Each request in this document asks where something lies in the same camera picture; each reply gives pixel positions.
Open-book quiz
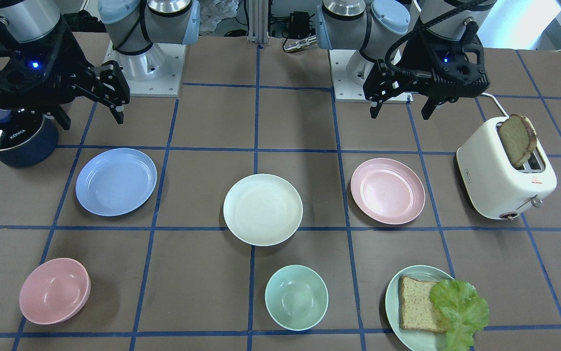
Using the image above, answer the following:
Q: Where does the cream white plate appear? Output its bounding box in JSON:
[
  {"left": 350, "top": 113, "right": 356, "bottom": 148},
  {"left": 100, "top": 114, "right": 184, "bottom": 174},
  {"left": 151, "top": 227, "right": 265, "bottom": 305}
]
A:
[{"left": 223, "top": 174, "right": 303, "bottom": 247}]

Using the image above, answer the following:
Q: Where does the bread slice on plate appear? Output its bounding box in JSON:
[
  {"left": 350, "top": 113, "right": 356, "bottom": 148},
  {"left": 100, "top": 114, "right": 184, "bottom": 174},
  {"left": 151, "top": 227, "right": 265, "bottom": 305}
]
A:
[{"left": 399, "top": 275, "right": 451, "bottom": 333}]

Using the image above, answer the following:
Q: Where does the blue plate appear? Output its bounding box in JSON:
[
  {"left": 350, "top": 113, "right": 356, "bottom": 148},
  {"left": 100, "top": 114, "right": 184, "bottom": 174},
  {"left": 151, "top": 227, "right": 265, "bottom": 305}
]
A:
[{"left": 75, "top": 148, "right": 158, "bottom": 217}]

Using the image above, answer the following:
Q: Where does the green plate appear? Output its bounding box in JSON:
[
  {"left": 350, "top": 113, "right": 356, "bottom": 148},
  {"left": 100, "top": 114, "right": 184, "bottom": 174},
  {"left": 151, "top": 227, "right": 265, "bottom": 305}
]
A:
[{"left": 383, "top": 265, "right": 453, "bottom": 351}]

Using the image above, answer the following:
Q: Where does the green bowl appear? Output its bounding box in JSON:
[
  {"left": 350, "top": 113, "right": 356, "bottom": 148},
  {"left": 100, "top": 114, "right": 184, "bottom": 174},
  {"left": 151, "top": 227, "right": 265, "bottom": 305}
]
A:
[{"left": 264, "top": 265, "right": 329, "bottom": 331}]

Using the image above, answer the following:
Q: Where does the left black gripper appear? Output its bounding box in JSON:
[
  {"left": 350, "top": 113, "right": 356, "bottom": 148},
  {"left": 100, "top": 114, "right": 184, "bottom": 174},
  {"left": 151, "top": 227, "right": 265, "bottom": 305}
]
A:
[{"left": 363, "top": 33, "right": 486, "bottom": 120}]

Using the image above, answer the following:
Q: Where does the lettuce leaf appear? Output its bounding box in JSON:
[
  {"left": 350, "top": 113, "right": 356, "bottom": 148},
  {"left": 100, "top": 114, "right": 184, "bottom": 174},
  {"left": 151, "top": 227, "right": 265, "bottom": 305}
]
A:
[{"left": 429, "top": 279, "right": 490, "bottom": 351}]

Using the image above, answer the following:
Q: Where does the pink bowl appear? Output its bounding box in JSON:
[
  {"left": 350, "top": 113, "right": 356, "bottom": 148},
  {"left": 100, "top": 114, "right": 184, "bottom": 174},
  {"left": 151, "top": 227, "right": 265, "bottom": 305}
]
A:
[{"left": 18, "top": 258, "right": 91, "bottom": 325}]

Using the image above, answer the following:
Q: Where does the pink plate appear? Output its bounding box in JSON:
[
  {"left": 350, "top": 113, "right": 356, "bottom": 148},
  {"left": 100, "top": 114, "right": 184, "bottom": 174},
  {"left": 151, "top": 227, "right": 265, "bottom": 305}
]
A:
[{"left": 350, "top": 158, "right": 426, "bottom": 225}]

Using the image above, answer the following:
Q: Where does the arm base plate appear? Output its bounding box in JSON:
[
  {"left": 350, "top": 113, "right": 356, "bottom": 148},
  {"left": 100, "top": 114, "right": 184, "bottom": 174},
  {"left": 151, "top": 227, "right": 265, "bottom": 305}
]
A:
[
  {"left": 104, "top": 42, "right": 188, "bottom": 98},
  {"left": 329, "top": 49, "right": 373, "bottom": 104}
]

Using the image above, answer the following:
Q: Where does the white toaster power cable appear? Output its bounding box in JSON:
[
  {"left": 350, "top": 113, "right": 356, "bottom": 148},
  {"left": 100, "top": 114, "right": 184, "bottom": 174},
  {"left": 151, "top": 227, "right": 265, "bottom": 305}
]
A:
[{"left": 481, "top": 92, "right": 510, "bottom": 117}]

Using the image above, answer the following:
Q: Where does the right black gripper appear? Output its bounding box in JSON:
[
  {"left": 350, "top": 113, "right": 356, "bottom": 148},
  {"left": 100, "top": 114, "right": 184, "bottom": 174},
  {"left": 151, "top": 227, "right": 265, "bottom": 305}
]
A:
[{"left": 0, "top": 24, "right": 130, "bottom": 131}]

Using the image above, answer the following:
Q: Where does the bread slice in toaster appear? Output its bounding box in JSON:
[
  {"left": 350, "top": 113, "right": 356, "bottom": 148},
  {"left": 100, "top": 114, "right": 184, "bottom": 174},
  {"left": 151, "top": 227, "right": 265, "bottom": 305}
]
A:
[{"left": 497, "top": 114, "right": 538, "bottom": 169}]

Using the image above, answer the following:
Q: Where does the dark blue pot with lid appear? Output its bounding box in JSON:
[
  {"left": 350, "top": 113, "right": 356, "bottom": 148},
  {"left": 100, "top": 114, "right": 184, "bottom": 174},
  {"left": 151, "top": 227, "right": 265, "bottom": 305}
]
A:
[{"left": 0, "top": 109, "right": 59, "bottom": 168}]

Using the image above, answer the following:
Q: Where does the white toaster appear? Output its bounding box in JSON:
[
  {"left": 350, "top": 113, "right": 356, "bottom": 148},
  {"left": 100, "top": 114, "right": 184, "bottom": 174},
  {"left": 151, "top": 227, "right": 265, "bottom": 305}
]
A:
[{"left": 455, "top": 116, "right": 557, "bottom": 219}]

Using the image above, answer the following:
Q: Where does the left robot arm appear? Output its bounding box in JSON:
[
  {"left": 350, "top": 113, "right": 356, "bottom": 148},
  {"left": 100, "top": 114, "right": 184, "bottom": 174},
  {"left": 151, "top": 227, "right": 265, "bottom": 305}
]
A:
[{"left": 315, "top": 0, "right": 496, "bottom": 120}]

